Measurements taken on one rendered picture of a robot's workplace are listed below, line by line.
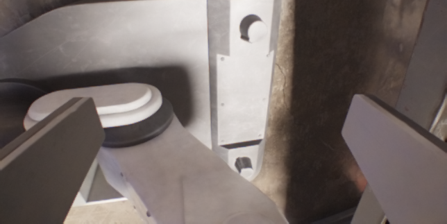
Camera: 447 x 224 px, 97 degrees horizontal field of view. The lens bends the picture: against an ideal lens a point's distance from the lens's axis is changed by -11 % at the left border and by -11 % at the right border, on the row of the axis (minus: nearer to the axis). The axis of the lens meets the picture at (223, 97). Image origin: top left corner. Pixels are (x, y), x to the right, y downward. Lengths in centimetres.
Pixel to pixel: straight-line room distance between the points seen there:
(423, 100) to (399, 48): 67
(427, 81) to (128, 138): 41
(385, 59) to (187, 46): 78
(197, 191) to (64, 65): 37
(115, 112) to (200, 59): 21
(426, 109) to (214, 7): 37
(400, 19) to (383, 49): 12
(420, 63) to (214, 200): 31
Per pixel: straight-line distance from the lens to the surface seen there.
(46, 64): 53
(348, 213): 172
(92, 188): 50
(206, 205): 23
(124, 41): 46
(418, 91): 39
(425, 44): 37
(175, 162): 31
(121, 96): 37
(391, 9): 94
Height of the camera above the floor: 61
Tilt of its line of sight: 57 degrees down
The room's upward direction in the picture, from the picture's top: 156 degrees clockwise
